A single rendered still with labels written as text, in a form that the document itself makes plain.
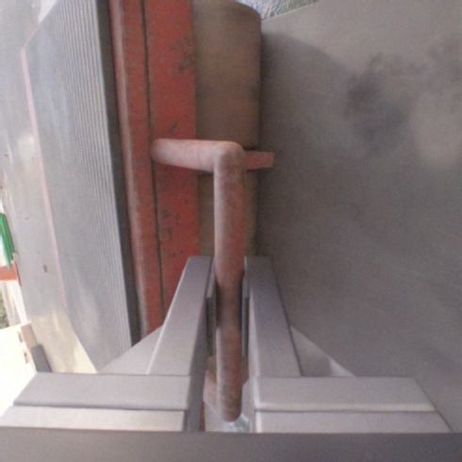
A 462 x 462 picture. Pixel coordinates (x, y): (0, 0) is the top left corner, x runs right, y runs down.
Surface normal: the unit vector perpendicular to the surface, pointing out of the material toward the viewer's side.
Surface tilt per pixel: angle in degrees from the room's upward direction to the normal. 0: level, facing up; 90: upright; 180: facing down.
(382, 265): 0
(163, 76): 90
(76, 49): 0
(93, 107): 0
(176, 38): 90
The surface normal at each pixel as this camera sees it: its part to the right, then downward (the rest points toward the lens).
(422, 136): -0.77, 0.19
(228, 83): 0.51, 0.26
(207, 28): 0.24, 0.29
